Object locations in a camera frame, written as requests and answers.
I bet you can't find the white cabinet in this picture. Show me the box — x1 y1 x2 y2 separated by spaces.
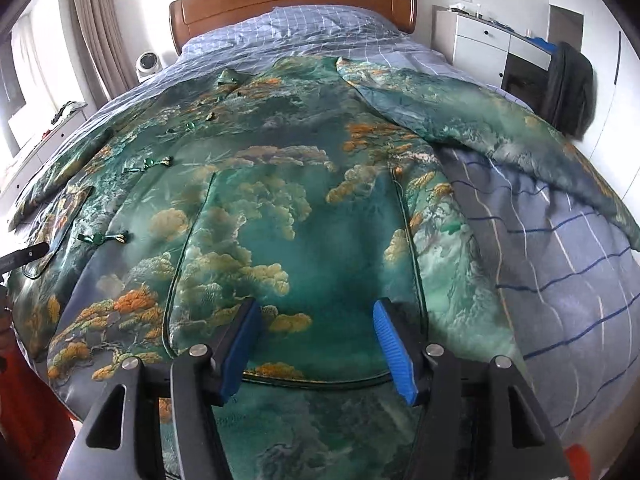
432 4 556 98

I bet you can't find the wooden headboard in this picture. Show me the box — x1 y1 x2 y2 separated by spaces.
169 0 417 56

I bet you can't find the green patterned silk jacket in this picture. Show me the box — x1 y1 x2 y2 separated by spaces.
10 55 640 480

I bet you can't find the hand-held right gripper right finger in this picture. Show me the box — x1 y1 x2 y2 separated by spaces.
372 297 573 480

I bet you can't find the white side desk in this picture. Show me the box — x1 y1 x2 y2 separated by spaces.
0 102 101 203

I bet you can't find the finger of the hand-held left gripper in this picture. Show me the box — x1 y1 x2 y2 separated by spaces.
0 242 49 272

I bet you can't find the beige curtain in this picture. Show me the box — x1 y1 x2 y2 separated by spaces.
57 0 126 106

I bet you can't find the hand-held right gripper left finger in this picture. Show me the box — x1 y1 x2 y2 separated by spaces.
57 297 263 480

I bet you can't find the blue checked bed sheet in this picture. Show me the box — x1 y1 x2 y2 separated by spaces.
20 2 640 441

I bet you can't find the black bag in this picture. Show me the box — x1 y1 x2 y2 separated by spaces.
542 41 596 138

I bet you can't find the orange cloth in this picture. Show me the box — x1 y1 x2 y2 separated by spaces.
562 442 601 480
0 310 76 480

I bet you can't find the small white round device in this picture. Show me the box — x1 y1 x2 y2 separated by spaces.
135 51 166 82

